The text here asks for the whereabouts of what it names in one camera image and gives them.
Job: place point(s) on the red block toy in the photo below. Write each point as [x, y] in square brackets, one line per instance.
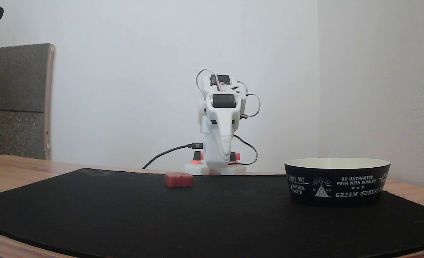
[178, 180]

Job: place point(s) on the black printed paper bowl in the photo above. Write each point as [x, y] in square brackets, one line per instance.
[335, 186]

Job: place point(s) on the red clamp knob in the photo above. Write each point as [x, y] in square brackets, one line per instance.
[196, 157]
[235, 156]

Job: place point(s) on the black table mat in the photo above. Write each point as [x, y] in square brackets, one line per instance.
[162, 222]

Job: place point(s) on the grey board with wooden edge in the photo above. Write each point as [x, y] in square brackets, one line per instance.
[17, 107]

